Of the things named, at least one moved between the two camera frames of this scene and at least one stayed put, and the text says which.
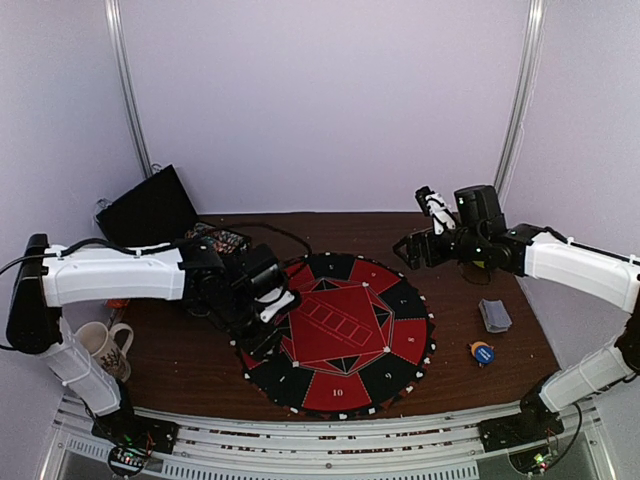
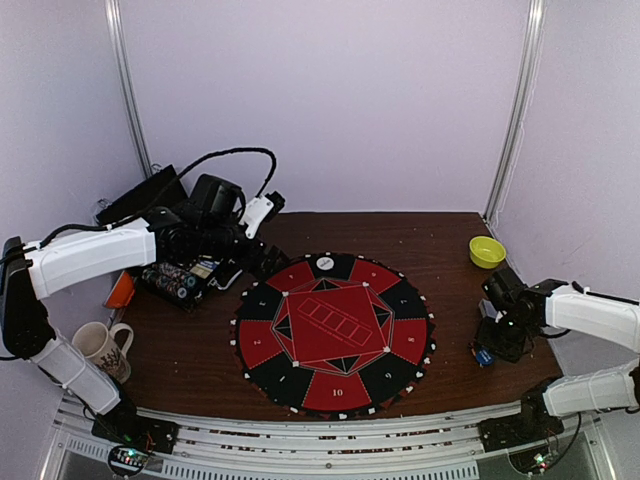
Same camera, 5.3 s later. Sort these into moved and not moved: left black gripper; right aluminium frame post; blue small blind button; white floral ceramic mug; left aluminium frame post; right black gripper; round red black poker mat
Moved: left black gripper; right black gripper
Not moved: round red black poker mat; right aluminium frame post; white floral ceramic mug; left aluminium frame post; blue small blind button
